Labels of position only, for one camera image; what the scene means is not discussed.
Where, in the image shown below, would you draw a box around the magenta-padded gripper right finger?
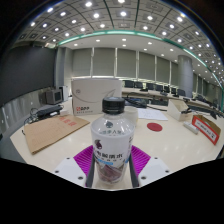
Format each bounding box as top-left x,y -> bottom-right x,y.
129,144 -> 173,188

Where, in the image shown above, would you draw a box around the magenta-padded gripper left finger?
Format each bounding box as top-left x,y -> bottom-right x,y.
53,144 -> 96,188

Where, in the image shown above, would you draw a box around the clear water bottle black cap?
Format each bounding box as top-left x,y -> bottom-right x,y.
90,96 -> 136,185

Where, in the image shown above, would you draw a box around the flat round red coaster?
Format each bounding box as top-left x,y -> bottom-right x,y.
146,122 -> 164,133

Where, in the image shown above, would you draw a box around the brown paper envelope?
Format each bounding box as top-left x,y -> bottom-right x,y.
23,114 -> 91,156

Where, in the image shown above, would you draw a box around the white paper sheet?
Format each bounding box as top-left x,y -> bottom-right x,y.
137,108 -> 169,122

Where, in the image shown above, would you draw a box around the black bag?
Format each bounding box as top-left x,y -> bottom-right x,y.
124,96 -> 148,109

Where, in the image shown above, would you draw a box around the white power strip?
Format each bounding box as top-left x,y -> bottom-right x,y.
182,121 -> 200,135

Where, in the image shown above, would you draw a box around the black desk phone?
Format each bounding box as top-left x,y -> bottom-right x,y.
33,104 -> 64,121

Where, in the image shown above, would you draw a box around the small open cardboard box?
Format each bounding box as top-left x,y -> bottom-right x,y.
166,98 -> 194,123

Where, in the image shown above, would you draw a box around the white paper ream box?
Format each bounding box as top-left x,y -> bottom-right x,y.
70,77 -> 124,117

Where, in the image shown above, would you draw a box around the grey box monitor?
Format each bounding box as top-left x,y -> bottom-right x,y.
44,88 -> 64,105

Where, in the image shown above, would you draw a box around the open cardboard box red side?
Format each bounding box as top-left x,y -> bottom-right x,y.
191,114 -> 222,146

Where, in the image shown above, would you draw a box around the ceiling lights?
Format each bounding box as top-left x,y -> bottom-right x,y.
19,0 -> 224,84

